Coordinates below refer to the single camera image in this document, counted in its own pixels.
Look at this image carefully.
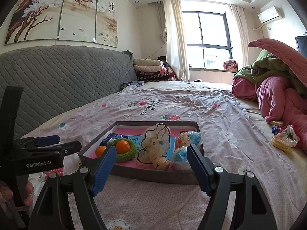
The dark checkered folded blanket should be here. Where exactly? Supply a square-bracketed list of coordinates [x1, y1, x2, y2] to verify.
[135, 68, 177, 82]

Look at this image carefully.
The black wall screen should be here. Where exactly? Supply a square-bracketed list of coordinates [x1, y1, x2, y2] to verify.
[295, 35, 307, 53]

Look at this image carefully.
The pink quilted cushion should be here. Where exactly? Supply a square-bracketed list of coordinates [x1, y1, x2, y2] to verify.
[248, 38, 307, 88]

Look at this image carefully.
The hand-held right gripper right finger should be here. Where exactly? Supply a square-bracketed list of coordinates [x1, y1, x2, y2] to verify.
[187, 144, 279, 230]

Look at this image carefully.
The orange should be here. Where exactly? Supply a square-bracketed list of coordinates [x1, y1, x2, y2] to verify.
[116, 140, 131, 154]
[95, 146, 107, 158]

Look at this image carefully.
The white air conditioner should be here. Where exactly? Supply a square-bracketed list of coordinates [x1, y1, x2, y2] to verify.
[258, 5, 283, 24]

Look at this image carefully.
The blue snack packet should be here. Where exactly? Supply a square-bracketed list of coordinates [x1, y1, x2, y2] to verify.
[99, 133, 127, 147]

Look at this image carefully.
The pink quilt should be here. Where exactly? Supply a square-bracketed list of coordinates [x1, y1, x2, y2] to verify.
[231, 75, 307, 154]

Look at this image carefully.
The cream curtain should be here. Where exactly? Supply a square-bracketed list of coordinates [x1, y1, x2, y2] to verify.
[157, 0, 190, 82]
[230, 3, 252, 66]

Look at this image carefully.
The pink folded blanket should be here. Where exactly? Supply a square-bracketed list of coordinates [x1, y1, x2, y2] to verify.
[134, 65, 166, 73]

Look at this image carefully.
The person's left hand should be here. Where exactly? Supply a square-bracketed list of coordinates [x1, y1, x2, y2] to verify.
[0, 181, 33, 208]

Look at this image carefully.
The crumpled white red wrapper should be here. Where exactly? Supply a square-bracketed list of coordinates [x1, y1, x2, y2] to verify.
[279, 124, 300, 146]

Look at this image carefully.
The beige folded blanket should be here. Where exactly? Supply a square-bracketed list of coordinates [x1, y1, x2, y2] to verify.
[133, 58, 165, 67]

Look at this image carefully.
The green fuzzy ring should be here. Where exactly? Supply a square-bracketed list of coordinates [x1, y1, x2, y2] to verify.
[107, 138, 138, 163]

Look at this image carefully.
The pink-lined cardboard box lid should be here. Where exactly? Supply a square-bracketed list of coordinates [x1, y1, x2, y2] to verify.
[78, 120, 205, 185]

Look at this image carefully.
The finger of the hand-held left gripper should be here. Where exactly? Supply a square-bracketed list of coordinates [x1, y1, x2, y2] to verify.
[20, 135, 61, 149]
[24, 141, 82, 159]

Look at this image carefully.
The floral wall painting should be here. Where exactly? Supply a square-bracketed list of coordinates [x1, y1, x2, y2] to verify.
[5, 0, 119, 47]

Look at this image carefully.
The black framed window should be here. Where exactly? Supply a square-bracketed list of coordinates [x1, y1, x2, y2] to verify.
[182, 11, 233, 69]

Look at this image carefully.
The blue pink egg toy packet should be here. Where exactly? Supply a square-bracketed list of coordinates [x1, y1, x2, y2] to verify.
[176, 131, 202, 149]
[173, 146, 192, 171]

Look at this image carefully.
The green blanket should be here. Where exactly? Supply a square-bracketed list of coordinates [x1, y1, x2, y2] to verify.
[233, 50, 307, 94]

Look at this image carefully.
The dark patterned cloth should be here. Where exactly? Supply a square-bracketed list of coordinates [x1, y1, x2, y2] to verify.
[120, 81, 144, 90]

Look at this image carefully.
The grey quilted headboard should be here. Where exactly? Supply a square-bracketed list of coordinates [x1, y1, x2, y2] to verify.
[0, 45, 138, 140]

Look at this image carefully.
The black cloth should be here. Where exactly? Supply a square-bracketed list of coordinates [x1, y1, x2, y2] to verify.
[157, 56, 172, 69]

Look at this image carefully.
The floral folded cloth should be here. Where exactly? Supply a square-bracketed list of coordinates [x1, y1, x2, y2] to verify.
[223, 59, 239, 71]

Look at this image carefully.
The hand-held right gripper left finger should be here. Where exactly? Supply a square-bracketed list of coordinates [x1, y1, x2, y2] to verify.
[28, 145, 117, 230]

